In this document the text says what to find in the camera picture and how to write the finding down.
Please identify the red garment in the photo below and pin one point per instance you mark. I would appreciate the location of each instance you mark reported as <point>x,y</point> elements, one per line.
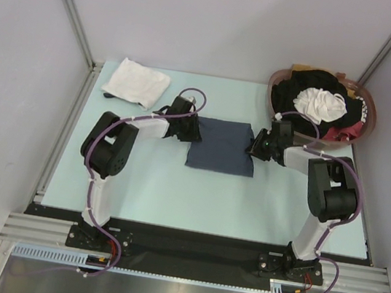
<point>344,134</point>

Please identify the black white striped garment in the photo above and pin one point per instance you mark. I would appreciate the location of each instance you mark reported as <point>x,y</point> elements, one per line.
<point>364,110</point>

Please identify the pink plastic laundry basket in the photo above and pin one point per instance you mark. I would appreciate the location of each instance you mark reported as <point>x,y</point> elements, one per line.
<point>354,90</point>

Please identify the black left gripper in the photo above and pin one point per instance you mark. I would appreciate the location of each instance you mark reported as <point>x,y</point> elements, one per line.
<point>194,134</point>

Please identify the aluminium frame rail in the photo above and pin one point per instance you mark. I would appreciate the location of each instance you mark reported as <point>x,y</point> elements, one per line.
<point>34,222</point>

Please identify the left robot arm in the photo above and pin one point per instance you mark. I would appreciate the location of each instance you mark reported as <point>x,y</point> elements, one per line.
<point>108,146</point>

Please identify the white graphic tank top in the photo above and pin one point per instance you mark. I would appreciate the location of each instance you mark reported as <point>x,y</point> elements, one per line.
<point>137,84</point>

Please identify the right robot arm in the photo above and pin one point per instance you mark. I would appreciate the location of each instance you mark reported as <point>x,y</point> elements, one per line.
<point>333,190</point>

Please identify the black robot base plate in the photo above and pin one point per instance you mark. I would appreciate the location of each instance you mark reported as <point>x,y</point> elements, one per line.
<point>196,256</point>

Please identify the light blue table mat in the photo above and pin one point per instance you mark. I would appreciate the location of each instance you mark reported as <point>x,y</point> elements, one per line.
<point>157,187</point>

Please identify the white strappy garment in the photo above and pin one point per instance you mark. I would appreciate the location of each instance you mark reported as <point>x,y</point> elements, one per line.
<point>319,105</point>

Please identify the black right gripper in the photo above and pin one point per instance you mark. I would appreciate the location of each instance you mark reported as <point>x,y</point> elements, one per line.
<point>255,148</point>

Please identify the black garment pile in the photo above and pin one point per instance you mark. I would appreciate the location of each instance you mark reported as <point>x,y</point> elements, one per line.
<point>283,93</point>

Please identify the mustard yellow garment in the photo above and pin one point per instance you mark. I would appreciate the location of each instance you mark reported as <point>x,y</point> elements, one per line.
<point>300,67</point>

